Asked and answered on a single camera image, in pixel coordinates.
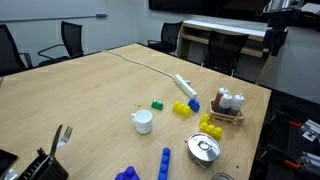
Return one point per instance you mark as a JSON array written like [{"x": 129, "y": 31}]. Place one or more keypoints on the black office chair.
[
  {"x": 71, "y": 38},
  {"x": 225, "y": 50},
  {"x": 170, "y": 35},
  {"x": 8, "y": 53}
]

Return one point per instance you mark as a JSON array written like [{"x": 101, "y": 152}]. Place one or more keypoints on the white ceramic cup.
[{"x": 144, "y": 121}]

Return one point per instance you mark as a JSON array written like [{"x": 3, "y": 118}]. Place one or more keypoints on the silver knife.
[{"x": 55, "y": 141}]

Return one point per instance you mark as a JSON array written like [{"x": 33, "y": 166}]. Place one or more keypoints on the brown squeeze bottle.
[{"x": 219, "y": 97}]

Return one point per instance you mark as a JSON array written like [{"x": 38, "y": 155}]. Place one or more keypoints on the silver metal bracket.
[
  {"x": 310, "y": 130},
  {"x": 310, "y": 161}
]

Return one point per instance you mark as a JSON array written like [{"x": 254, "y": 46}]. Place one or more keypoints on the small yellow toy block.
[{"x": 204, "y": 118}]

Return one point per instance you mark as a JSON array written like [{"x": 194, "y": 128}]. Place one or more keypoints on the long yellow toy block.
[{"x": 212, "y": 130}]

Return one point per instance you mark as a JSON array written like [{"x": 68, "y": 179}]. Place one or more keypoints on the small blue toy block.
[{"x": 194, "y": 105}]

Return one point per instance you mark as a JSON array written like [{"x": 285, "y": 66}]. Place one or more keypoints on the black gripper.
[{"x": 276, "y": 33}]

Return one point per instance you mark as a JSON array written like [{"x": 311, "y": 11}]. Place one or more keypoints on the silver fork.
[{"x": 66, "y": 135}]

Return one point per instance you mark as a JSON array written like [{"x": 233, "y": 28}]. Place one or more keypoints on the white squeeze bottle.
[
  {"x": 225, "y": 101},
  {"x": 236, "y": 103}
]

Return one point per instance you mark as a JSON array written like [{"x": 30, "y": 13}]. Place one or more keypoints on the long blue toy block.
[{"x": 164, "y": 163}]

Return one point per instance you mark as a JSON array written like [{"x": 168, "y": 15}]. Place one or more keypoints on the black cutlery holder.
[{"x": 46, "y": 170}]

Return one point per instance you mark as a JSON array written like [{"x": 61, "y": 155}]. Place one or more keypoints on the whiteboard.
[{"x": 50, "y": 8}]

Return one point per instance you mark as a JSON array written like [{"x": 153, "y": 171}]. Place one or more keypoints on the green toy block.
[{"x": 157, "y": 105}]

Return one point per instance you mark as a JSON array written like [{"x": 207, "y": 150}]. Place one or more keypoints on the whiteboard eraser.
[{"x": 101, "y": 15}]

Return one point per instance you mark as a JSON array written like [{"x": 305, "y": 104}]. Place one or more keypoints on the black wall monitor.
[{"x": 200, "y": 5}]

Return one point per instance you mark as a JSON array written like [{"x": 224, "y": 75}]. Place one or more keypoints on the wide yellow toy block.
[{"x": 181, "y": 109}]

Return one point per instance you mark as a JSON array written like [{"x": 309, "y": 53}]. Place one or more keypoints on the wooden shelf unit white top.
[{"x": 220, "y": 28}]

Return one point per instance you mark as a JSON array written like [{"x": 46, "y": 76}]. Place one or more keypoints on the wooden condiment crate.
[{"x": 226, "y": 118}]

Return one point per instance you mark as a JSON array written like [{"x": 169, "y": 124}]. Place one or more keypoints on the white power strip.
[{"x": 185, "y": 86}]

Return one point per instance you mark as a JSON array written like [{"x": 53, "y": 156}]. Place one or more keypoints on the wide purple-blue toy block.
[{"x": 128, "y": 174}]

